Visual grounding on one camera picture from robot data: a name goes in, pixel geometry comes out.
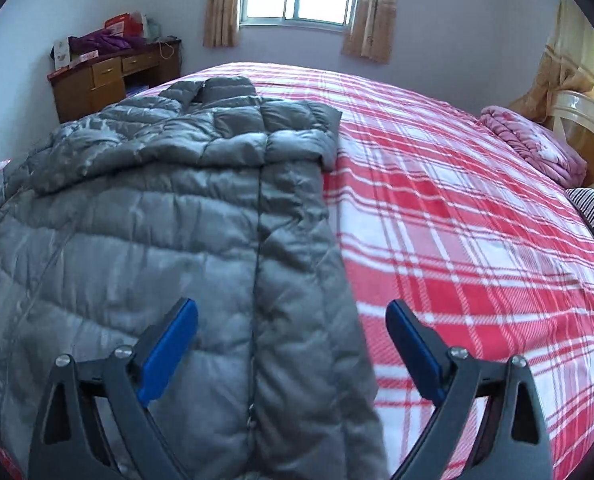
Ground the beige window curtain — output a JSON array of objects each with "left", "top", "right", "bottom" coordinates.
[
  {"left": 342, "top": 0, "right": 398, "bottom": 64},
  {"left": 203, "top": 0, "right": 242, "bottom": 49}
]

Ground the white printed box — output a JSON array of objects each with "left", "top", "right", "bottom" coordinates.
[{"left": 52, "top": 37, "right": 74, "bottom": 71}]

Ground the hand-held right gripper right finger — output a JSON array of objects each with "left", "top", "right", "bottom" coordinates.
[{"left": 385, "top": 299, "right": 555, "bottom": 480}]

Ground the pink folded quilt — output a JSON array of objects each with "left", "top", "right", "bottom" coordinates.
[{"left": 479, "top": 105, "right": 588, "bottom": 188}]

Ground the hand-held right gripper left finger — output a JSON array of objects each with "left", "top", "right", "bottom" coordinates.
[{"left": 27, "top": 298, "right": 199, "bottom": 480}]

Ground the yellow draped curtain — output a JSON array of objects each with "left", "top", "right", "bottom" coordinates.
[{"left": 508, "top": 0, "right": 594, "bottom": 126}]

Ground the red plaid bed blanket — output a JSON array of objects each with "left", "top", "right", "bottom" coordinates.
[{"left": 0, "top": 61, "right": 594, "bottom": 480}]

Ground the purple cloth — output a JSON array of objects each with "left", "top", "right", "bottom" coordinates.
[{"left": 69, "top": 27, "right": 145, "bottom": 56}]

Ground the cream wooden headboard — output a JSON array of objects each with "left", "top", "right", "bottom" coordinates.
[{"left": 547, "top": 91, "right": 594, "bottom": 188}]

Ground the grey puffer jacket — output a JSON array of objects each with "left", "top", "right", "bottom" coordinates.
[{"left": 0, "top": 76, "right": 390, "bottom": 480}]

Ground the brown wooden desk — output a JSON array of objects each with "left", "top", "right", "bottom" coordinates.
[{"left": 47, "top": 37, "right": 182, "bottom": 125}]

